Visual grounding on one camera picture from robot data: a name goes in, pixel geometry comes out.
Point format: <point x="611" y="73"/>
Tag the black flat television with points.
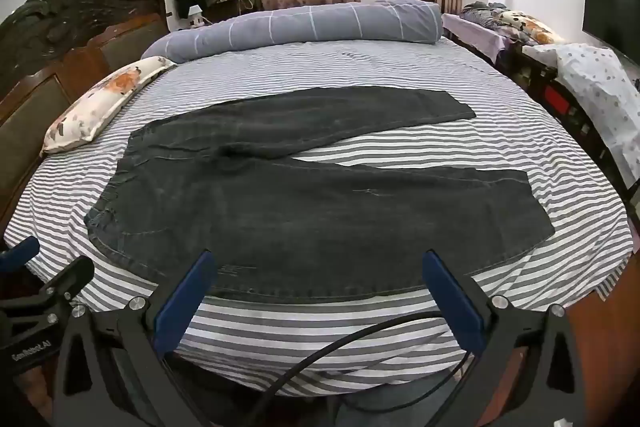
<point x="610" y="17"/>

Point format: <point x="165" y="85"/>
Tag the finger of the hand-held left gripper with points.
<point x="17" y="254"/>
<point x="65" y="279"/>

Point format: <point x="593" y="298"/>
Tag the pile of patterned clothes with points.
<point x="520" y="24"/>

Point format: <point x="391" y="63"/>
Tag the small white lamp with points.
<point x="195" y="17"/>

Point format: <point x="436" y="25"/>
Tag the grey white striped bed sheet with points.
<point x="385" y="152"/>

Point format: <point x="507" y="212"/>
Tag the lilac covered bench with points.
<point x="475" y="34"/>

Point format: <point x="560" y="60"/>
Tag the dark grey denim pants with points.
<point x="310" y="217"/>

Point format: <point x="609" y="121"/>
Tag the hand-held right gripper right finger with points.
<point x="452" y="302"/>

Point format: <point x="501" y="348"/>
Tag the rolled grey checked duvet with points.
<point x="300" y="27"/>

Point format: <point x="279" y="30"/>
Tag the cluttered dark nightstand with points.
<point x="235" y="2"/>

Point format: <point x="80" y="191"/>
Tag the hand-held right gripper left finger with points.
<point x="185" y="302"/>

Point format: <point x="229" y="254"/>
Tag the carved dark wooden headboard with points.
<point x="55" y="37"/>

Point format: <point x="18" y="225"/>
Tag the side bench with bedding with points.
<point x="595" y="77"/>

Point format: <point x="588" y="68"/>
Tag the floral pillow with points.
<point x="100" y="102"/>

